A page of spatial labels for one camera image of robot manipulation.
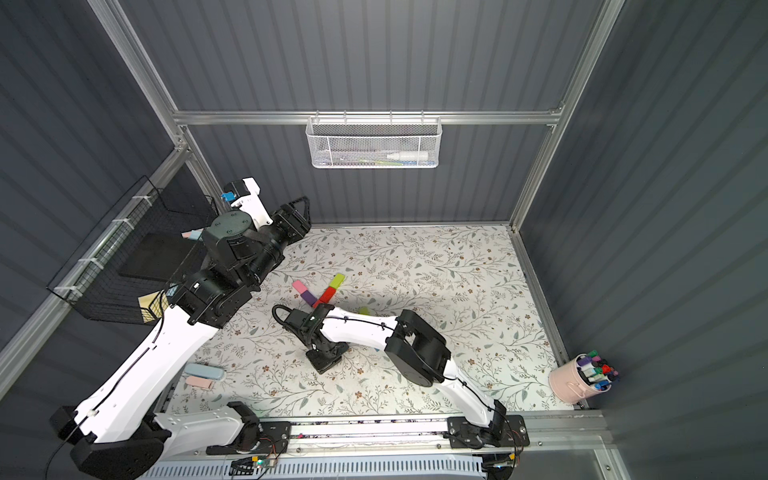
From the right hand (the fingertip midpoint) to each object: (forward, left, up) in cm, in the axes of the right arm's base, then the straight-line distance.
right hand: (326, 371), depth 83 cm
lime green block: (+32, +1, -1) cm, 32 cm away
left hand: (+18, -1, +47) cm, 50 cm away
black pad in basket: (+19, +40, +28) cm, 52 cm away
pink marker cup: (-4, -65, +10) cm, 66 cm away
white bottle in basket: (+56, -24, +33) cm, 70 cm away
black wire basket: (+7, +45, +34) cm, 57 cm away
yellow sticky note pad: (+2, +29, +33) cm, 44 cm away
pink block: (+28, +13, +1) cm, 31 cm away
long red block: (+25, +4, 0) cm, 25 cm away
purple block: (+24, +10, 0) cm, 26 cm away
